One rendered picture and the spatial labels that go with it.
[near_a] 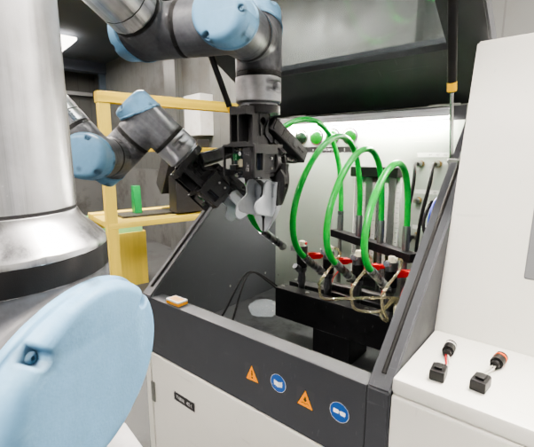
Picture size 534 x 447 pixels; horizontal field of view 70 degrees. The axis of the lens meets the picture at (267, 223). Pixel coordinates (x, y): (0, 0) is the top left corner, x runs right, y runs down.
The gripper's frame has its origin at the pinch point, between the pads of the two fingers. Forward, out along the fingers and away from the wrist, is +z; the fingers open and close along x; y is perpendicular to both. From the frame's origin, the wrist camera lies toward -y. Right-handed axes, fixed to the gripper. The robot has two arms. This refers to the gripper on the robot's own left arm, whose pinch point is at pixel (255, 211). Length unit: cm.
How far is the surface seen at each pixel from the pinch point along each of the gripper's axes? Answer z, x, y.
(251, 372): 19.0, 3.7, 29.1
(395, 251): 29.7, 13.9, -11.7
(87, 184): -46, -720, -125
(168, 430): 29, -32, 51
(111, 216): -6, -240, -21
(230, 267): 17.8, -37.2, 3.7
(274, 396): 23.5, 8.7, 30.7
